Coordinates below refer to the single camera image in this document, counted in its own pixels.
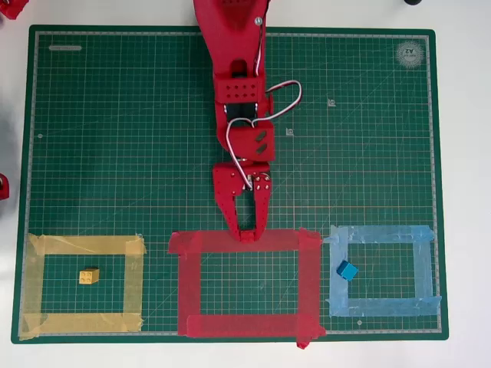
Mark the blue tape square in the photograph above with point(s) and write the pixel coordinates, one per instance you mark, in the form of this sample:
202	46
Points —
424	268

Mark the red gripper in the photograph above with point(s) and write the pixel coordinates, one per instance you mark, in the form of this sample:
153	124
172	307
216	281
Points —
227	180

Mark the blue toy brick cube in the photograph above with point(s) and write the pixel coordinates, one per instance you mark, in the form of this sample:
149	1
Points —
347	271

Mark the red leader arm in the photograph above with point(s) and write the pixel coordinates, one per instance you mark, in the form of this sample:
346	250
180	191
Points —
13	7

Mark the red robot arm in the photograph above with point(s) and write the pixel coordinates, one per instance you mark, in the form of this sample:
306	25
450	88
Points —
226	38

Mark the yellow tape square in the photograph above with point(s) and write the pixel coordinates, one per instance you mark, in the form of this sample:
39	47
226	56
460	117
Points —
32	283

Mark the green cutting mat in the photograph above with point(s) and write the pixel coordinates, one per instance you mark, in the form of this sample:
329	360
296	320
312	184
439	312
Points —
115	153

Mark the red tape square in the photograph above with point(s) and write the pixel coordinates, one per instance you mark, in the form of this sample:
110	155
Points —
190	283

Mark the black round knob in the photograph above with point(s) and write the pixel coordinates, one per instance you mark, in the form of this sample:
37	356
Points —
412	2

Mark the yellow toy brick cube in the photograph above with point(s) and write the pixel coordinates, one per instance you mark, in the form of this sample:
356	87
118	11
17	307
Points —
88	276

